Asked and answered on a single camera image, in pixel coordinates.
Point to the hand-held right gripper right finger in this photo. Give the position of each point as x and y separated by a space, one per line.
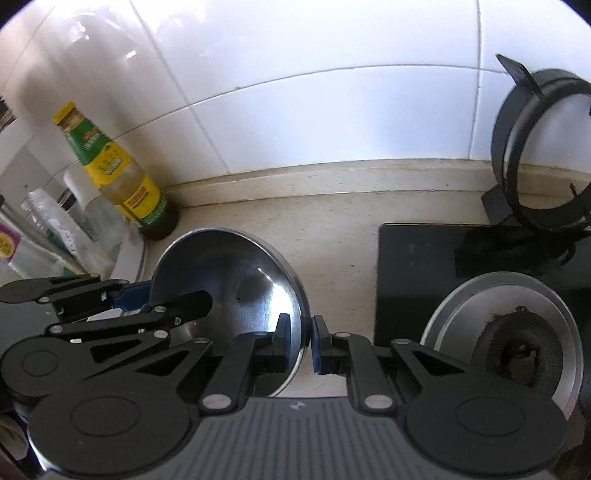
316 344

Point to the purple cap clear bottle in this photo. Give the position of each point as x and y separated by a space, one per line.
11 249

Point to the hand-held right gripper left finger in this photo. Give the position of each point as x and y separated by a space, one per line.
280 339

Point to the large stainless steel bowl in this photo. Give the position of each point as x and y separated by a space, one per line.
249 277

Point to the clear plastic bottle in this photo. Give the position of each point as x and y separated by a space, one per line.
78 221

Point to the silver stove burner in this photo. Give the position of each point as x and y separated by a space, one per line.
461 318

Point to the black gas stove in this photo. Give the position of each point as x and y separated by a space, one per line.
406 277

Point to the white round tray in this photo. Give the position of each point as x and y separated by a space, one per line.
131 258

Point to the yellow green label bottle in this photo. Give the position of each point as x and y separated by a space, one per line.
115 175

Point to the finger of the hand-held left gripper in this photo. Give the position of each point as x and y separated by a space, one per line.
184 307
131 295

